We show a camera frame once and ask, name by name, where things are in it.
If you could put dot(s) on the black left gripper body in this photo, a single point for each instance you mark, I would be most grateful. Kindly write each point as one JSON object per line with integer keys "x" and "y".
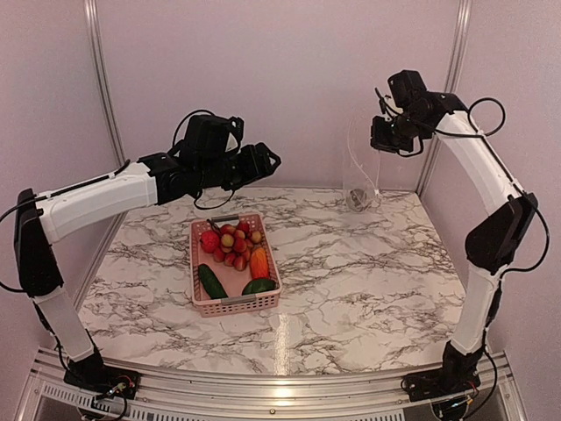
{"x": 236, "y": 174}

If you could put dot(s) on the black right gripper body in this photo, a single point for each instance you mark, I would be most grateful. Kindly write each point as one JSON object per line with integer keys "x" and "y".
{"x": 397, "y": 136}

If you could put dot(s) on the clear zip top bag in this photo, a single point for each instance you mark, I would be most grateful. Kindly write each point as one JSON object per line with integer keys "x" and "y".
{"x": 361, "y": 163}

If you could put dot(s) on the purple eggplant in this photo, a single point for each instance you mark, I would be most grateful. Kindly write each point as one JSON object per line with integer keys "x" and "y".
{"x": 358, "y": 200}

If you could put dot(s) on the green avocado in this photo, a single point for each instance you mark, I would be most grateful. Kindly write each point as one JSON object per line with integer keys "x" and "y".
{"x": 259, "y": 285}

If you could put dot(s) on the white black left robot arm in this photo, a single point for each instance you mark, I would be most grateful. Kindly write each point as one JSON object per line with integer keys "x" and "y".
{"x": 44, "y": 219}

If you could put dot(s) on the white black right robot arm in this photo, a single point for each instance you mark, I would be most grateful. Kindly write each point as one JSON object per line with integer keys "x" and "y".
{"x": 490, "y": 247}

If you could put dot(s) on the red lychee bunch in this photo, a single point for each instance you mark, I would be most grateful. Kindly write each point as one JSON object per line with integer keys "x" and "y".
{"x": 236, "y": 244}

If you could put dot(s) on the red bumpy fruit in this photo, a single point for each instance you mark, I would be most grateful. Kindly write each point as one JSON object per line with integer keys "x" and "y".
{"x": 210, "y": 241}

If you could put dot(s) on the orange yellow fruit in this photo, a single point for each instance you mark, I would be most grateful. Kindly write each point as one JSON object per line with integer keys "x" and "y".
{"x": 258, "y": 264}

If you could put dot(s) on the pink perforated plastic basket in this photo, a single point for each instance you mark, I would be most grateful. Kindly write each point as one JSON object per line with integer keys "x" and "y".
{"x": 232, "y": 280}

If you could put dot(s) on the dark green cucumber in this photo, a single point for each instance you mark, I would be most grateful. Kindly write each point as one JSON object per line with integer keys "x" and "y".
{"x": 209, "y": 281}

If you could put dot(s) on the rear aluminium table rail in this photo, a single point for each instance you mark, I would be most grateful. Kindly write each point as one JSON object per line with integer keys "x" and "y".
{"x": 247, "y": 188}

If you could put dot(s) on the aluminium table rail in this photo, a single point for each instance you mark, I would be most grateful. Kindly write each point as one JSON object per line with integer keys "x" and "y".
{"x": 81, "y": 294}
{"x": 247, "y": 188}
{"x": 171, "y": 394}

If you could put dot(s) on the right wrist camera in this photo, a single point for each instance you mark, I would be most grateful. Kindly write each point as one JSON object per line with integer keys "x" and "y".
{"x": 406, "y": 86}

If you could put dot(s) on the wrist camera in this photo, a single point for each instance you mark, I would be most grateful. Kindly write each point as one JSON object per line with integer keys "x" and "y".
{"x": 210, "y": 136}
{"x": 406, "y": 86}

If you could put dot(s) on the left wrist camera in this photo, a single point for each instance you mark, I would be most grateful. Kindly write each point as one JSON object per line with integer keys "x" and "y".
{"x": 210, "y": 136}

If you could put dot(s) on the left aluminium table rail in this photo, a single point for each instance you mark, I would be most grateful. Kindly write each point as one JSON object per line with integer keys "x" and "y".
{"x": 81, "y": 294}

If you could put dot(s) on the left rear aluminium frame post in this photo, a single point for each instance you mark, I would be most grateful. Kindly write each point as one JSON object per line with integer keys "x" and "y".
{"x": 102, "y": 78}

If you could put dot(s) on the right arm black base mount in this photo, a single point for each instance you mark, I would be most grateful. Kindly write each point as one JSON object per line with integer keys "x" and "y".
{"x": 431, "y": 384}

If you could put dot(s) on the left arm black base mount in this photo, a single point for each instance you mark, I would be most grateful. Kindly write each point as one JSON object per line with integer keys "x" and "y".
{"x": 109, "y": 381}

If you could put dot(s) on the front aluminium table rail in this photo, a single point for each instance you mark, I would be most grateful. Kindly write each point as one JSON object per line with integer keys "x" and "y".
{"x": 171, "y": 394}

